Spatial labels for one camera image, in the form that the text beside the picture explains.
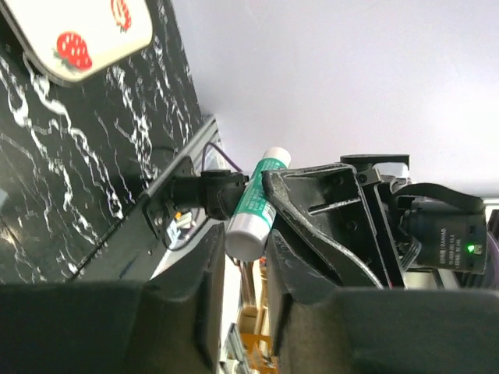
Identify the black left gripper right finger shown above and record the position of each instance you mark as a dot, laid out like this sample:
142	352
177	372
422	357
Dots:
318	327

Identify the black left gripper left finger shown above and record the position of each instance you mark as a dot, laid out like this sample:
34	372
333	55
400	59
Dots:
169	324

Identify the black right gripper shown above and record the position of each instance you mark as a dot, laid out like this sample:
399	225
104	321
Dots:
340	214

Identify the white green glue stick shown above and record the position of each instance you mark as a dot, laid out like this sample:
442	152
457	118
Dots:
254	216

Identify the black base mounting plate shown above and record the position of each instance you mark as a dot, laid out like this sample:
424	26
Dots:
134	248

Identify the strawberry pattern tray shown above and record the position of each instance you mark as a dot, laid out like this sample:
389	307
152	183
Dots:
70	41

